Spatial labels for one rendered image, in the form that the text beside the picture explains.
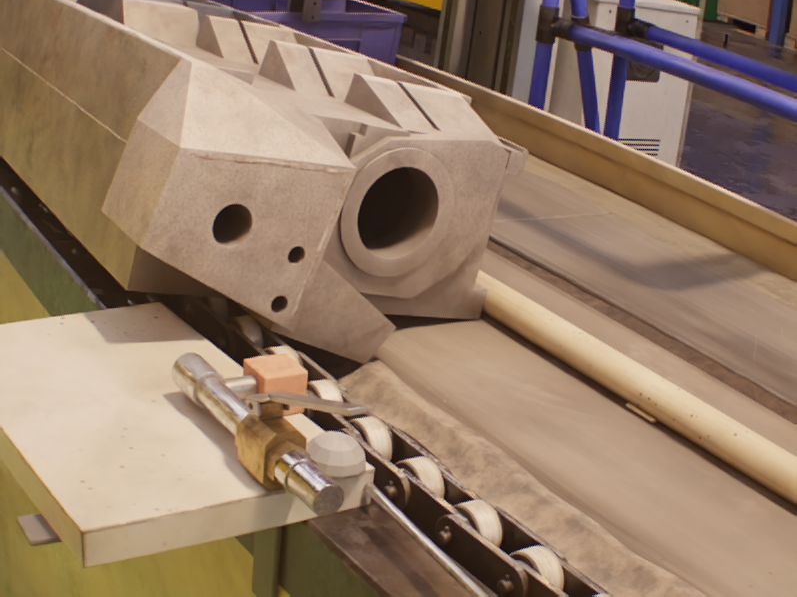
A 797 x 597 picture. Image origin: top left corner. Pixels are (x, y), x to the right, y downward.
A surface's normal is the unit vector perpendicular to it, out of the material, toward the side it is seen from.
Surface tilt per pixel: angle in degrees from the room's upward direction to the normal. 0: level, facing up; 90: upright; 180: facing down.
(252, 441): 90
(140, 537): 90
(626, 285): 0
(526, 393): 0
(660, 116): 90
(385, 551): 0
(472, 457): 61
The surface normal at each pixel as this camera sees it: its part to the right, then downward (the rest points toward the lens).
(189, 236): 0.56, 0.35
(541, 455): 0.13, -0.93
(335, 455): 0.14, -0.30
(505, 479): -0.57, -0.55
